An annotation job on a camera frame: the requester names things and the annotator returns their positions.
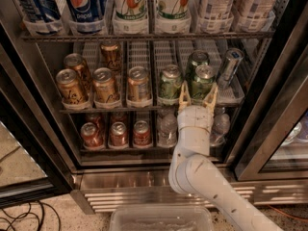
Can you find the left Pepsi bottle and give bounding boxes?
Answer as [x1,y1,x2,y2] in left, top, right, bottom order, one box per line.
[19,0,61,35]

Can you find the front middle red can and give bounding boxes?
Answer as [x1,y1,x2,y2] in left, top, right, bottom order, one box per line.
[110,121,128,146]

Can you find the water bottle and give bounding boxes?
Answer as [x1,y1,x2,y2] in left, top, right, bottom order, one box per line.
[158,114,177,148]
[210,108,230,146]

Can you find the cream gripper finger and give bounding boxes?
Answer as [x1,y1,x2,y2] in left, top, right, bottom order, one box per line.
[178,81,192,113]
[203,83,218,113]

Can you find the red can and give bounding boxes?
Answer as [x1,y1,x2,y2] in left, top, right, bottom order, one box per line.
[111,112,128,125]
[80,122,103,147]
[133,120,151,146]
[110,121,128,146]
[85,113,105,132]

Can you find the far-left gold can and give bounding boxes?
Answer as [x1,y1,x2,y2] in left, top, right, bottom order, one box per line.
[56,68,88,105]
[64,53,92,92]

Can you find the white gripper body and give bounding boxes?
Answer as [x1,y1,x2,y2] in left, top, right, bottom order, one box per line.
[177,105,214,133]

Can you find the tilted silver slim can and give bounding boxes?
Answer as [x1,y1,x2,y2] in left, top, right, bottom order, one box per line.
[218,48,244,90]

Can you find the left white labelled bottle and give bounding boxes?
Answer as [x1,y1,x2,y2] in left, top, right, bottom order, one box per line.
[197,0,233,34]

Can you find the wire shelf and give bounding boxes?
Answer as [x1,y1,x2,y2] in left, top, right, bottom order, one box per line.
[60,104,240,114]
[21,31,274,42]

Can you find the right water bottle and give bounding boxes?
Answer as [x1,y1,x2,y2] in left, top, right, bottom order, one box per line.
[210,108,230,146]

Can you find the orange floor cable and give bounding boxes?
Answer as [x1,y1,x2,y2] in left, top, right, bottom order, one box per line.
[268,205,308,223]

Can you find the pepsi bottle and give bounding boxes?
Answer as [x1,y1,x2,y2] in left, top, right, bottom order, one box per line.
[19,0,61,35]
[66,0,106,35]

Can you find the black floor cables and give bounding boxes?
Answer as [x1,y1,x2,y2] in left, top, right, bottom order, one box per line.
[0,200,63,231]

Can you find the front right red can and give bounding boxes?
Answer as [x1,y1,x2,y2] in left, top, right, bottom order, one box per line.
[133,120,151,146]

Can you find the rear far-left gold can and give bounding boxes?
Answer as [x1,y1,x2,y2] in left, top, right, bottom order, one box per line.
[64,53,92,92]

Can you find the green can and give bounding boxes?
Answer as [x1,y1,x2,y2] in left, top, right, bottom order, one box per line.
[190,64,216,100]
[159,64,183,100]
[185,50,210,81]

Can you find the right 7up bottle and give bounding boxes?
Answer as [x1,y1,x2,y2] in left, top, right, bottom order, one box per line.
[155,0,191,34]

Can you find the clear plastic bin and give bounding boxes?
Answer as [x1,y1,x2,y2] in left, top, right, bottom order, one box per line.
[109,204,215,231]

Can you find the left fridge glass door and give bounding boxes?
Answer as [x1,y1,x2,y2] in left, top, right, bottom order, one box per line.
[0,23,73,208]

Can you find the fridge glass door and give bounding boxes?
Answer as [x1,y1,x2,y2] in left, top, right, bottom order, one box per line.
[227,5,308,181]
[0,23,73,208]

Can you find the white labelled bottle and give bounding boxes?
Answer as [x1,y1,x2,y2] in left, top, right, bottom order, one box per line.
[197,0,233,34]
[232,0,276,33]

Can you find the rear middle red can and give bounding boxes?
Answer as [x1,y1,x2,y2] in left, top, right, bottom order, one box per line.
[111,112,128,125]

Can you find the left water bottle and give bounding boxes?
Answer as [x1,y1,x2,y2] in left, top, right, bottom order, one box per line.
[158,114,177,148]

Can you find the right Pepsi bottle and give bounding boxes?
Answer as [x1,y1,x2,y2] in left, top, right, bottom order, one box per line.
[66,0,106,35]

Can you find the top wire shelf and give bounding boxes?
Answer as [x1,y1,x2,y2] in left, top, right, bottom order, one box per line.
[21,31,274,42]

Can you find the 7up bottle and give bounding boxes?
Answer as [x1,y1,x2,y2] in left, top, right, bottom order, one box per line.
[155,0,191,34]
[113,0,147,34]

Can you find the middle wire shelf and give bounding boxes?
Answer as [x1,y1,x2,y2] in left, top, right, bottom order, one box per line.
[60,104,240,114]

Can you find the right white labelled bottle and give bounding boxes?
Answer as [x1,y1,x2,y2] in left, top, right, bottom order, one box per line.
[232,0,276,33]

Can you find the left 7up bottle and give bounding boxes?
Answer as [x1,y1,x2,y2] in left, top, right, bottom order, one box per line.
[113,0,147,34]

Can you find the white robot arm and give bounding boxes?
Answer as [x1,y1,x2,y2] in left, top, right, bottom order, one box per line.
[168,83,283,231]

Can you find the rear left red can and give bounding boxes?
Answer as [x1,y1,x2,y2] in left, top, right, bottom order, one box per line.
[85,113,105,132]

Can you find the right fridge glass door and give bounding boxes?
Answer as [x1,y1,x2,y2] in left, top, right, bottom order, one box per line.
[227,5,308,181]

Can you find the front left red can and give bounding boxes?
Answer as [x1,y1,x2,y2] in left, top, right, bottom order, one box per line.
[80,122,103,147]

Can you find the front far-left gold can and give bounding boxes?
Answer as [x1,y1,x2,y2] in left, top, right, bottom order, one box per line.
[56,68,88,105]

